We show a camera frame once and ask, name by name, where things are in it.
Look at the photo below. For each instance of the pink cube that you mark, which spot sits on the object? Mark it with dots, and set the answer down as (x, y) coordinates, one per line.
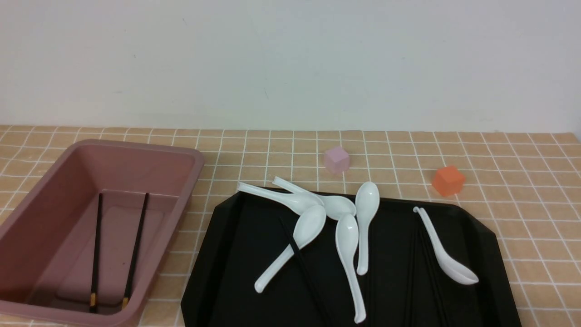
(336, 160)

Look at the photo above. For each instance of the white spoon upper middle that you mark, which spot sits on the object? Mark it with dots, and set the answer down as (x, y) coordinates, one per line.
(335, 205)

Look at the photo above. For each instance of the white spoon lower left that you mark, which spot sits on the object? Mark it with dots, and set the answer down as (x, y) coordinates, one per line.
(307, 228)

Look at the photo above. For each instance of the black chopstick on tray left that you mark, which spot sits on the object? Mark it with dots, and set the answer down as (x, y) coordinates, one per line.
(312, 287)

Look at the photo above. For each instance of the black chopstick on tray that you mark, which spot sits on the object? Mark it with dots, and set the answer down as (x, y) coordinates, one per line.
(428, 258)
(312, 287)

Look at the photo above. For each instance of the white spoon upright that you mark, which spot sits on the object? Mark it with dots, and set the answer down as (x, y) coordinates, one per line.
(367, 202)

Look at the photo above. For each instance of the white spoon centre long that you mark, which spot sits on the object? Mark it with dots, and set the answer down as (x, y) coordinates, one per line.
(347, 241)

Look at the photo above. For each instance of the black plastic tray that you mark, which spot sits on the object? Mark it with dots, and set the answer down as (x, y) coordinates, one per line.
(244, 236)

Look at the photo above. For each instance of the black chopstick on tray right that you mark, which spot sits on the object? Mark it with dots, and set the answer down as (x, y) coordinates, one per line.
(428, 258)

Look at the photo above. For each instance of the orange cube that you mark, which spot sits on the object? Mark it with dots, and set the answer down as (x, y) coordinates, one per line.
(448, 181)

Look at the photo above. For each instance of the white spoon right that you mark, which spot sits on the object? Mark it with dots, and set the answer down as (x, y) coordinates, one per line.
(451, 267)

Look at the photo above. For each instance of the black chopstick in bin right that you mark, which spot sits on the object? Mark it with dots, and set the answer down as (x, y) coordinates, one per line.
(135, 253)

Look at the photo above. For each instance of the black chopstick in bin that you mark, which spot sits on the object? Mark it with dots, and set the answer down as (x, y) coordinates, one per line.
(135, 253)
(93, 304)

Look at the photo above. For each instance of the black chopstick in bin left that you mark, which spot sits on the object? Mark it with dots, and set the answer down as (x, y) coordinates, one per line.
(93, 304)

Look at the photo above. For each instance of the pink plastic bin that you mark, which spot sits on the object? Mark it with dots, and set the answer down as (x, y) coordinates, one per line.
(47, 243)

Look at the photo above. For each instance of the white spoon far left handle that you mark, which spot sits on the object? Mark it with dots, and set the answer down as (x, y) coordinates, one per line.
(298, 203)

